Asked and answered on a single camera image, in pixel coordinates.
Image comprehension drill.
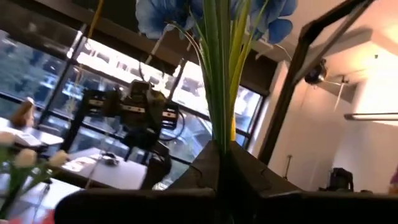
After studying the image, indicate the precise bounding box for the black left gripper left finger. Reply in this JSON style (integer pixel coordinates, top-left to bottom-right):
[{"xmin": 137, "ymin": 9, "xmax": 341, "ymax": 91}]
[{"xmin": 167, "ymin": 139, "xmax": 224, "ymax": 200}]

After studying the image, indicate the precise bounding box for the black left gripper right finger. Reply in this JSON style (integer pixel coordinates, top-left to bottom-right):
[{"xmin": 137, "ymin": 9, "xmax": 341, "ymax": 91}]
[{"xmin": 229, "ymin": 141, "xmax": 302, "ymax": 199}]

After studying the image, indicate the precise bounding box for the blue flower bunch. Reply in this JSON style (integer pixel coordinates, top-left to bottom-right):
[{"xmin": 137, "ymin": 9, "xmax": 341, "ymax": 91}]
[{"xmin": 135, "ymin": 0, "xmax": 299, "ymax": 194}]

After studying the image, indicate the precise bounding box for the white tulip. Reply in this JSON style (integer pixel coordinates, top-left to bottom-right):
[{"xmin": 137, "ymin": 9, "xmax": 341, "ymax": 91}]
[
  {"xmin": 30, "ymin": 149, "xmax": 70, "ymax": 187},
  {"xmin": 14, "ymin": 148, "xmax": 38, "ymax": 194}
]

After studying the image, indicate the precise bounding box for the computer mouse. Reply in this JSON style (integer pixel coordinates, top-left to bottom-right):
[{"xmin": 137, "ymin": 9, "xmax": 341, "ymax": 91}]
[{"xmin": 99, "ymin": 151, "xmax": 121, "ymax": 166}]

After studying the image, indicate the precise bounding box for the grey desk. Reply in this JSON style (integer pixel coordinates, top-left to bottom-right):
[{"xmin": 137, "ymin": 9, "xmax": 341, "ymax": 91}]
[{"xmin": 51, "ymin": 147, "xmax": 149, "ymax": 190}]

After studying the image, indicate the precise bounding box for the black bag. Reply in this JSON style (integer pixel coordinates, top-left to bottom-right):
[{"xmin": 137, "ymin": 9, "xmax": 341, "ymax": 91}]
[{"xmin": 328, "ymin": 167, "xmax": 355, "ymax": 192}]

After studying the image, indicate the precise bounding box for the dark desk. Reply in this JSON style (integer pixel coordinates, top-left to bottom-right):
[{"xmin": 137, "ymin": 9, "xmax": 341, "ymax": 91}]
[{"xmin": 0, "ymin": 117, "xmax": 65, "ymax": 150}]

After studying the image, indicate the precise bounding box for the ceiling light strip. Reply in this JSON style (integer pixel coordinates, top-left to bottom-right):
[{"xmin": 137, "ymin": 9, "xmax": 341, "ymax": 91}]
[{"xmin": 343, "ymin": 112, "xmax": 398, "ymax": 122}]

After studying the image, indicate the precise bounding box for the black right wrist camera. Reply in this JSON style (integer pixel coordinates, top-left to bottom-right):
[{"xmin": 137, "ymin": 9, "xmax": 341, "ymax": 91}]
[{"xmin": 129, "ymin": 79, "xmax": 156, "ymax": 103}]

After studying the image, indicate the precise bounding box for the black aluminium table frame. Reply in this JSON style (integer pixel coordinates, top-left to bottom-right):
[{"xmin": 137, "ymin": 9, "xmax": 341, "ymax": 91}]
[{"xmin": 257, "ymin": 0, "xmax": 376, "ymax": 166}]

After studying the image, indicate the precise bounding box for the yellow hanging cable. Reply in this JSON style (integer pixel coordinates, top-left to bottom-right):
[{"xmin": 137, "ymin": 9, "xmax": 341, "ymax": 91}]
[{"xmin": 86, "ymin": 0, "xmax": 105, "ymax": 40}]

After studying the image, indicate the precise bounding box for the black overhead camera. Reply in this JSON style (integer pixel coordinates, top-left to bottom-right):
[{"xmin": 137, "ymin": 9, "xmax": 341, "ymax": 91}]
[{"xmin": 303, "ymin": 58, "xmax": 328, "ymax": 85}]

